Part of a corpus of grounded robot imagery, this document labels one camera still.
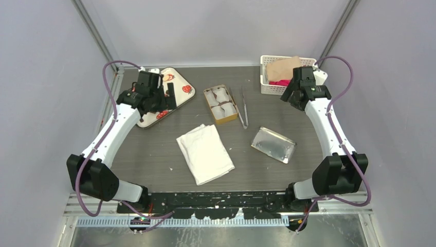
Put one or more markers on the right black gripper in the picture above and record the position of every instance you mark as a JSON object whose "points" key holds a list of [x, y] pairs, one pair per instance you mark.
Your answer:
{"points": [[288, 96]]}

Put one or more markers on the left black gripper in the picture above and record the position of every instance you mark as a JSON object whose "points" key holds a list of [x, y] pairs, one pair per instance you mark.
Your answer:
{"points": [[168, 102]]}

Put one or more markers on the metal tongs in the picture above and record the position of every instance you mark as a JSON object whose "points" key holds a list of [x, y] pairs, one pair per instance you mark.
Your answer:
{"points": [[244, 122]]}

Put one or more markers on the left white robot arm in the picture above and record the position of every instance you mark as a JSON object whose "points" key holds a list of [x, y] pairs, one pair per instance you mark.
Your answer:
{"points": [[90, 172]]}

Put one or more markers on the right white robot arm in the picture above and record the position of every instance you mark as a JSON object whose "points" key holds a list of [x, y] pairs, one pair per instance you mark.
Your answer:
{"points": [[341, 170]]}

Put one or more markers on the gold chocolate tin box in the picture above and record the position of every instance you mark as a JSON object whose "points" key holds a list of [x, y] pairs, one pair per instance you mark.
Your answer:
{"points": [[226, 119]]}

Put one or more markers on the pink cloth in basket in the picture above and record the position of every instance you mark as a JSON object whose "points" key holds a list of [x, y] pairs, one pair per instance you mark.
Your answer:
{"points": [[280, 82]]}

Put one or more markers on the strawberry pattern tray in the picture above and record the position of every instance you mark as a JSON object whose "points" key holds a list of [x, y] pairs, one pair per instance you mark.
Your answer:
{"points": [[176, 87]]}

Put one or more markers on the beige cloth in basket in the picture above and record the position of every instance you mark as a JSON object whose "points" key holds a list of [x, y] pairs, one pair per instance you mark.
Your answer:
{"points": [[282, 69]]}

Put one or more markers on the white plastic basket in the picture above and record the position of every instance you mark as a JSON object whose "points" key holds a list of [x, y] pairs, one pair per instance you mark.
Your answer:
{"points": [[275, 89]]}

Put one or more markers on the white paper cup liner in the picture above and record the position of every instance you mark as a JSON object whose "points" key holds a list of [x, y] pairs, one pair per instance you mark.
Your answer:
{"points": [[221, 94], [211, 99], [218, 112], [229, 109]]}

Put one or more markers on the white folded cloth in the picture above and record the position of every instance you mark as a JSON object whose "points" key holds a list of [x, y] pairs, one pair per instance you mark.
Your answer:
{"points": [[205, 154]]}

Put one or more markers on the silver tin lid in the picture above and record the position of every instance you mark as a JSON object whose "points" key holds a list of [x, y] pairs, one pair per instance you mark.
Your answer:
{"points": [[274, 145]]}

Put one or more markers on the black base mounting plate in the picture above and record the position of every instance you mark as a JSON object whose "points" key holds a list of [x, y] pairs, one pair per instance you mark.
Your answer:
{"points": [[219, 205]]}

